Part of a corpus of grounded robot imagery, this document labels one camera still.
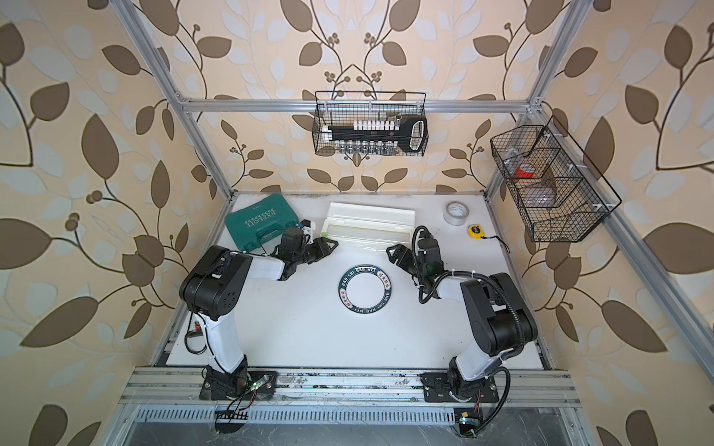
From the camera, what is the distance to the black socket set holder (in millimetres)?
823

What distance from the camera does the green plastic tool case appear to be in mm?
1058

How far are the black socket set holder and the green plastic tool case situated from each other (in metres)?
0.38

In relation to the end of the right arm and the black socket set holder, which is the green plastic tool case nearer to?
the black socket set holder
